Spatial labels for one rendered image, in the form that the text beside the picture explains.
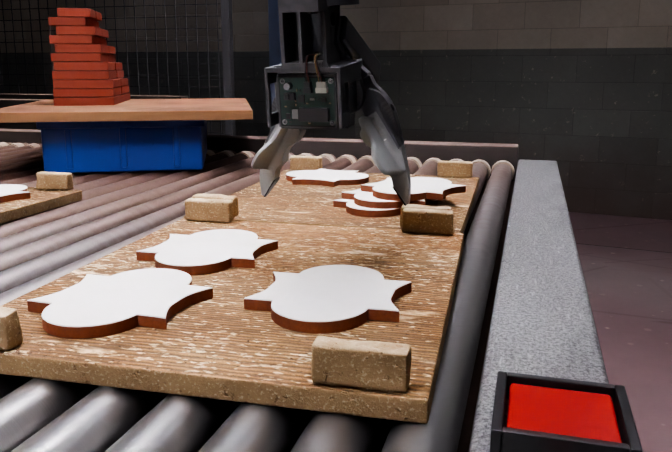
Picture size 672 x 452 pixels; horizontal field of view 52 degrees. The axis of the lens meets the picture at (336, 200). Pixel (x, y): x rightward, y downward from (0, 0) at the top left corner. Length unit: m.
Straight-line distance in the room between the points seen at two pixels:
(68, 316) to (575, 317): 0.41
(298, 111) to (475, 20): 5.10
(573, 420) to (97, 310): 0.34
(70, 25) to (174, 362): 1.19
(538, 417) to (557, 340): 0.16
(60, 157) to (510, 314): 1.00
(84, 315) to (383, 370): 0.23
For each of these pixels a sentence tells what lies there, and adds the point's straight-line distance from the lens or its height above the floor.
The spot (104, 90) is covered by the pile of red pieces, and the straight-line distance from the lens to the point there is 1.56.
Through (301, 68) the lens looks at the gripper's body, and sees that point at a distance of 0.59.
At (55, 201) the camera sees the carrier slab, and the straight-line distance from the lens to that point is 1.08.
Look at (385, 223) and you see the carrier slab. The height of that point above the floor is 0.94.
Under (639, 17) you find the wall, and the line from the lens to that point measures 5.53.
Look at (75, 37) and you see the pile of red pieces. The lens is 1.58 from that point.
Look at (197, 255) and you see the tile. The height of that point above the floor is 0.95.
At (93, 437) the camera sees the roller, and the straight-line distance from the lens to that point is 0.45.
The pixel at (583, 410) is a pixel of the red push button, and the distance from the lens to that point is 0.44.
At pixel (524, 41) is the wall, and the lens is 5.59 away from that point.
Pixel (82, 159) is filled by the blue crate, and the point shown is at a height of 0.95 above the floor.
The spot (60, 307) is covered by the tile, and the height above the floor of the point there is 0.95.
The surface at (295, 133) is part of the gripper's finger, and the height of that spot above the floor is 1.06.
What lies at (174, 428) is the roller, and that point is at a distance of 0.43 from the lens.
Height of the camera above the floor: 1.12
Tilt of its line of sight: 11 degrees down
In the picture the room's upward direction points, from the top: straight up
